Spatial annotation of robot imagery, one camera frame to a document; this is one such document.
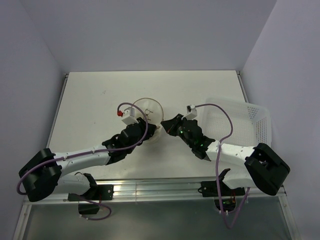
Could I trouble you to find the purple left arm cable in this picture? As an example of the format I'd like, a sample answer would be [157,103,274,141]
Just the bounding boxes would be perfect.
[16,102,150,221]

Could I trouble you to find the white plastic basket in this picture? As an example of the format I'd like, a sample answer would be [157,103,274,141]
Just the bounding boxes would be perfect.
[198,97,272,146]

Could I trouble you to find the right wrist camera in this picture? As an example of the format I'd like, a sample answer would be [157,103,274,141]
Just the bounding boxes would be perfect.
[184,104,198,120]

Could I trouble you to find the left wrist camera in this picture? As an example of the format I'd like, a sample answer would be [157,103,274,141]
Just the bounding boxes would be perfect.
[117,107,138,126]

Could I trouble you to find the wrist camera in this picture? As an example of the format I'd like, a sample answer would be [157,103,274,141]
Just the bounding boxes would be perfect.
[184,104,198,120]
[117,107,138,126]

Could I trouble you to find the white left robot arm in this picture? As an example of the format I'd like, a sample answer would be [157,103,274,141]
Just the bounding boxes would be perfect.
[16,117,157,202]

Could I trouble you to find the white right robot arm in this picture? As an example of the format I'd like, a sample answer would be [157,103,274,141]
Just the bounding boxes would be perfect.
[161,114,290,196]

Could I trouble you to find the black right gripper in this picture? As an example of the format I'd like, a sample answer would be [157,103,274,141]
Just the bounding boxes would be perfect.
[161,113,195,148]

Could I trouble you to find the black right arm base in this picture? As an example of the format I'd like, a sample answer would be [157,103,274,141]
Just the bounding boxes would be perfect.
[197,168,246,212]

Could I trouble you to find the aluminium table rail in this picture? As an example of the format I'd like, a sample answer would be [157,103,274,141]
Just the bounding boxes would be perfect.
[23,177,287,205]

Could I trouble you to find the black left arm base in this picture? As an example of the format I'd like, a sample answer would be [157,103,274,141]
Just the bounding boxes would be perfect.
[67,172,114,221]

